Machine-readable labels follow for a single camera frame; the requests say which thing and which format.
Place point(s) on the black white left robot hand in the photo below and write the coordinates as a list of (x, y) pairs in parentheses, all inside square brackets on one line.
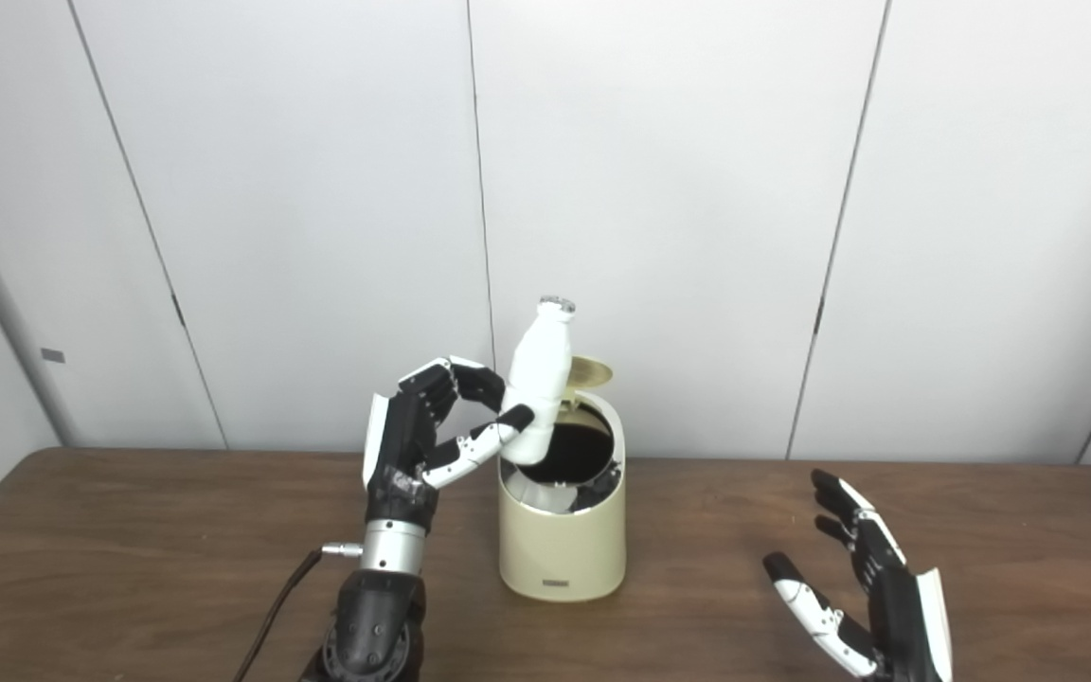
[(399, 455)]

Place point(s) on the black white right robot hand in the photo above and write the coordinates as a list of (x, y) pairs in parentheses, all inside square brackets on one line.
[(896, 616)]

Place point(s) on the small white plastic bottle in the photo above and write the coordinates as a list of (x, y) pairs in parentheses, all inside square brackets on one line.
[(541, 369)]

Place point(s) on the cream-colored bin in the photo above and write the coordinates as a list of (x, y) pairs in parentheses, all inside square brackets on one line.
[(560, 554)]

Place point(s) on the round cream bin lid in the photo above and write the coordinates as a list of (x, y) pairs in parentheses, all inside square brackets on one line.
[(593, 372)]

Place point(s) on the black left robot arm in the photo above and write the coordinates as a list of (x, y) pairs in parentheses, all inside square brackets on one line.
[(375, 616)]

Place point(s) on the black bin liner bag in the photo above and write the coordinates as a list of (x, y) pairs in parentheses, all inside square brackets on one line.
[(583, 455)]

